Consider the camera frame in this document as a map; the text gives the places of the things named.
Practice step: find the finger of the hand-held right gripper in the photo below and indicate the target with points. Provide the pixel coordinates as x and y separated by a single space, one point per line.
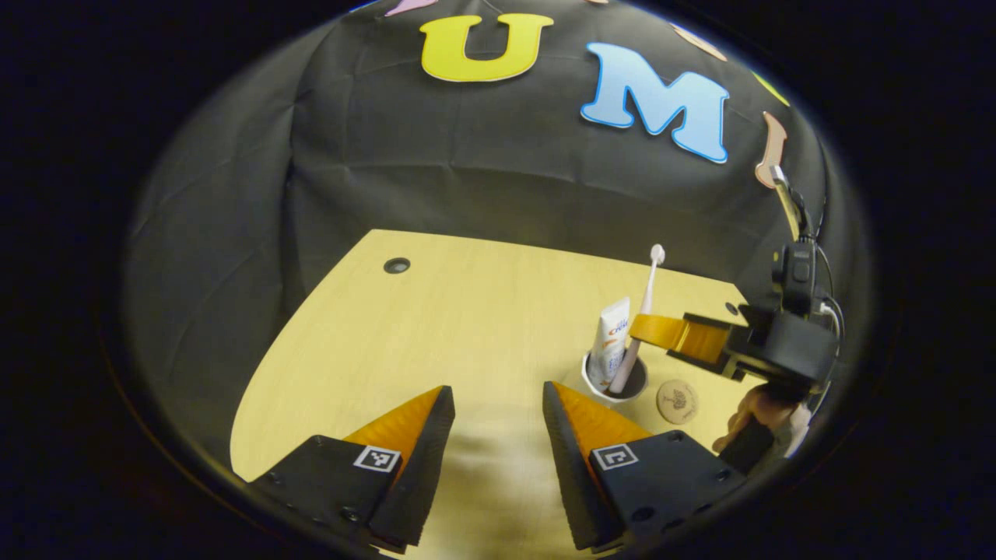
677 334

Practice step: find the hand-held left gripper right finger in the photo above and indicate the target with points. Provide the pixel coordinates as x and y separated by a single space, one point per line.
576 482

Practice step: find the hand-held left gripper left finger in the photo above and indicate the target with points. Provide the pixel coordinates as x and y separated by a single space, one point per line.
412 482

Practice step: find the white toothbrush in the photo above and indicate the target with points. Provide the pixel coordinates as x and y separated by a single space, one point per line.
646 299

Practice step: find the round cork coaster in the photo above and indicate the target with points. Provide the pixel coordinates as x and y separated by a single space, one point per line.
677 400

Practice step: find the white toothpaste tube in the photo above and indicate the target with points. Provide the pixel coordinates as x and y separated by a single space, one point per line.
611 338

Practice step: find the white cup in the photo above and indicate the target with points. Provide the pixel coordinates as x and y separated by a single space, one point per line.
595 383

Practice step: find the light wooden desktop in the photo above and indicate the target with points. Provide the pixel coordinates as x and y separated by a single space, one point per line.
436 334

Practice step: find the black backdrop cloth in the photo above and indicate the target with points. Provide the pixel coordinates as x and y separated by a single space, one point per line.
467 155

